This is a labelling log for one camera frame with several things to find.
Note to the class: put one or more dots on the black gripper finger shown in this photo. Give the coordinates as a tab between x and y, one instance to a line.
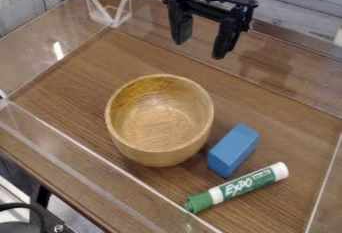
181	22
226	38

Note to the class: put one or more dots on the blue rectangular block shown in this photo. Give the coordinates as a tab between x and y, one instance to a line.
233	149

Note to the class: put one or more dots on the brown wooden bowl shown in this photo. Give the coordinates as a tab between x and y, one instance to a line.
159	118

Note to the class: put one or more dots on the green Expo marker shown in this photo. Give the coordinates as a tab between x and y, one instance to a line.
234	188

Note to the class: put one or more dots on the black metal stand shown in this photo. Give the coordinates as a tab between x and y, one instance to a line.
23	203

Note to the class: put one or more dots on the clear acrylic enclosure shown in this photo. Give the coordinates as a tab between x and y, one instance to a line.
66	61

